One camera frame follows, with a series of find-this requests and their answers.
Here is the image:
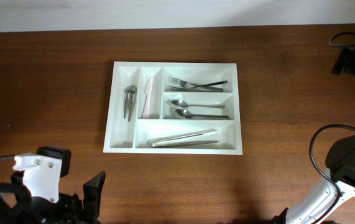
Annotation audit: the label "metal tweezers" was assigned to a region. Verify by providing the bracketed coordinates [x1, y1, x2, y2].
[147, 129, 219, 148]

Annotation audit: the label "small metal teaspoon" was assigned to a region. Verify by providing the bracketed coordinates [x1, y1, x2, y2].
[124, 86, 131, 119]
[126, 85, 137, 122]

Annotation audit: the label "white plastic knife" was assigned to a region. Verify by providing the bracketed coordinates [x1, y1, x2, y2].
[142, 77, 155, 119]

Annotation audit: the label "metal tablespoon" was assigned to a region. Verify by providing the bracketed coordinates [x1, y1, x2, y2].
[167, 100, 225, 109]
[173, 109, 229, 120]

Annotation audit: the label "metal fork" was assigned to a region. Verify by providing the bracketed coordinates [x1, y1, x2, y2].
[171, 77, 198, 88]
[193, 80, 228, 88]
[168, 86, 224, 92]

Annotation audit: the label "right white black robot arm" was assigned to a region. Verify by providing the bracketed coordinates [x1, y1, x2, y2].
[272, 48, 355, 224]

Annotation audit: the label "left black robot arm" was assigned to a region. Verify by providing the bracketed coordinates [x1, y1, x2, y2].
[0, 146, 106, 223]

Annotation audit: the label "white plastic cutlery tray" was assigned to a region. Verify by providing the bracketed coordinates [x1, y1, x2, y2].
[103, 62, 242, 155]

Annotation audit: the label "right black camera cable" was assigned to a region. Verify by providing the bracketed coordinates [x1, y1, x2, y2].
[308, 32, 355, 223]

